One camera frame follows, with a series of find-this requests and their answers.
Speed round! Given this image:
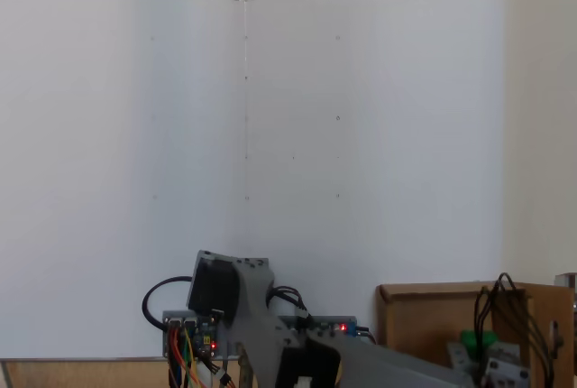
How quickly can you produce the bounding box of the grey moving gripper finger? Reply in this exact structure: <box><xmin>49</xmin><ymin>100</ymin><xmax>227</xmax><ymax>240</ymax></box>
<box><xmin>445</xmin><ymin>340</ymin><xmax>474</xmax><ymax>376</ymax></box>

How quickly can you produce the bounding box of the green die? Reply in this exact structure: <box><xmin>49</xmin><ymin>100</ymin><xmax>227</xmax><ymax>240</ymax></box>
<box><xmin>458</xmin><ymin>328</ymin><xmax>500</xmax><ymax>356</ymax></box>

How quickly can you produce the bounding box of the brown cardboard box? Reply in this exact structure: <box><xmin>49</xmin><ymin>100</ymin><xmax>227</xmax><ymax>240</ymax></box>
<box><xmin>376</xmin><ymin>279</ymin><xmax>577</xmax><ymax>388</ymax></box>

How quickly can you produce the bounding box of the blue circuit board with capacitors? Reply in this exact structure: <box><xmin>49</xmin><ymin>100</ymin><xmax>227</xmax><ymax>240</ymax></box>
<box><xmin>310</xmin><ymin>319</ymin><xmax>362</xmax><ymax>339</ymax></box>

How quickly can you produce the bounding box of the grey board mounting plate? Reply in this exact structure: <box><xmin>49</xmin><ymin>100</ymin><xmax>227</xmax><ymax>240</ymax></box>
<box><xmin>161</xmin><ymin>309</ymin><xmax>360</xmax><ymax>360</ymax></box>

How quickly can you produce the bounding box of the black motor cable bundle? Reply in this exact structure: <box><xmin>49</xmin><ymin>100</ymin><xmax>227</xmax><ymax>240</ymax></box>
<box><xmin>472</xmin><ymin>272</ymin><xmax>559</xmax><ymax>385</ymax></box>

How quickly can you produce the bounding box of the circuit board with jumper wires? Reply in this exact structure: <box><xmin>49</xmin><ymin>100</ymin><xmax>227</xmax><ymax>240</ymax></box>
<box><xmin>164</xmin><ymin>315</ymin><xmax>223</xmax><ymax>358</ymax></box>

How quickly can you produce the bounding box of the coloured jumper wire bundle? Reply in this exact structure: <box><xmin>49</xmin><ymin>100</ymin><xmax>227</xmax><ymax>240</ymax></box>
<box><xmin>166</xmin><ymin>327</ymin><xmax>205</xmax><ymax>388</ymax></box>

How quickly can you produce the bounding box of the thick black power cable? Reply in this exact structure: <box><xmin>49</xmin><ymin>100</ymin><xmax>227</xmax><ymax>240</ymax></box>
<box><xmin>142</xmin><ymin>275</ymin><xmax>195</xmax><ymax>333</ymax></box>

